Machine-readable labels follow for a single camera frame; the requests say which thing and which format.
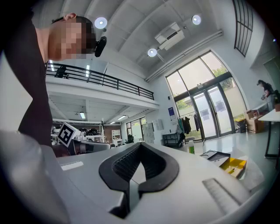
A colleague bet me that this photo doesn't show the black head camera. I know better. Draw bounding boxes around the black head camera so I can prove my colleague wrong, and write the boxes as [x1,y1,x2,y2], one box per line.
[94,36,108,58]

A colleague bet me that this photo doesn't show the black window grille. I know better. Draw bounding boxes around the black window grille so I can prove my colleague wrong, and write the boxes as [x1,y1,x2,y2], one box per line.
[232,0,254,58]

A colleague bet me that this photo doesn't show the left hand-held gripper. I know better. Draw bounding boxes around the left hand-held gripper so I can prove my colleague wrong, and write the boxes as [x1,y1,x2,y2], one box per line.
[52,122,111,157]

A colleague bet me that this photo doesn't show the brown cardboard box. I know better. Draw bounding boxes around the brown cardboard box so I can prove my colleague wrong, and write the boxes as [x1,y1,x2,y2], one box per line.
[244,110,265,134]

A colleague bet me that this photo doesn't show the clothes rack with clothes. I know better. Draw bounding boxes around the clothes rack with clothes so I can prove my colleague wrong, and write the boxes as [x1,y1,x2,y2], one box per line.
[176,111,202,137]

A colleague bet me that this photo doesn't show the yellow box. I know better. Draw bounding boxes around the yellow box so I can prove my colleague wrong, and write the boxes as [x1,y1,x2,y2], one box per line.
[219,157,248,178]

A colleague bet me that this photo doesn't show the white lockers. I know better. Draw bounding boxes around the white lockers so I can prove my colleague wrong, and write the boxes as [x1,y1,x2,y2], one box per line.
[143,119,164,144]

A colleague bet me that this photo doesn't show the blue wall poster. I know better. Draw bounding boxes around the blue wall poster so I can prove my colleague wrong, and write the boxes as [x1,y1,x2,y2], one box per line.
[168,106,177,120]

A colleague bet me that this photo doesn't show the black box lid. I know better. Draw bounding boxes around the black box lid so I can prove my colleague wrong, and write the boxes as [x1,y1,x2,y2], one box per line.
[199,150,231,168]

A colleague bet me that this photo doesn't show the glass entrance door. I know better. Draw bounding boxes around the glass entrance door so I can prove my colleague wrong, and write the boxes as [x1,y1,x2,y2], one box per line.
[191,84,234,140]

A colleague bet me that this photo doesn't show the yellow bin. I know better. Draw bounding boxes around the yellow bin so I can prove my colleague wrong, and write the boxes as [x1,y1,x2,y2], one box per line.
[234,118,247,133]

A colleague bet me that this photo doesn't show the black balcony railing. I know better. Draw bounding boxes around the black balcony railing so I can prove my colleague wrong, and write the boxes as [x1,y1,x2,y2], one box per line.
[45,62,155,101]

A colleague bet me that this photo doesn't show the black low shelf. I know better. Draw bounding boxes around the black low shelf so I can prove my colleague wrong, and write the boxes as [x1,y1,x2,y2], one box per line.
[162,133,182,147]

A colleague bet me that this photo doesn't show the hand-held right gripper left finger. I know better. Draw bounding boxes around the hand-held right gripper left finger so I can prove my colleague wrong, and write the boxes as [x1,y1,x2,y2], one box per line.
[98,142,142,219]

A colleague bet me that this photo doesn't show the person's head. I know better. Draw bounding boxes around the person's head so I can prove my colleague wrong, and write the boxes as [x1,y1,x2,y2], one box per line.
[35,12,97,62]

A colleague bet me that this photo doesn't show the white ceiling air conditioner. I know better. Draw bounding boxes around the white ceiling air conditioner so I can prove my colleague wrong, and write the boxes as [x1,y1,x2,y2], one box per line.
[154,22,186,51]

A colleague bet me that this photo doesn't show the white open cabinet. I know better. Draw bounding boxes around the white open cabinet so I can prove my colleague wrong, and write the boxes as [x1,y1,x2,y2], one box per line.
[111,129,123,147]

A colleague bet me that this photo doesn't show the person's dark shirt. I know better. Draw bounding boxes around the person's dark shirt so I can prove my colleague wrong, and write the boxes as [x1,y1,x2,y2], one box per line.
[4,10,53,147]

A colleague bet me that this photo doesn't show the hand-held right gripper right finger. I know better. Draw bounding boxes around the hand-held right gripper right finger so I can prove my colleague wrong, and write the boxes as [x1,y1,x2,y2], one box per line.
[138,142,180,199]

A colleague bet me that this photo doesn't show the white table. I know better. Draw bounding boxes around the white table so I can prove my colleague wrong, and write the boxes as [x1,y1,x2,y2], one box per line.
[258,108,280,158]

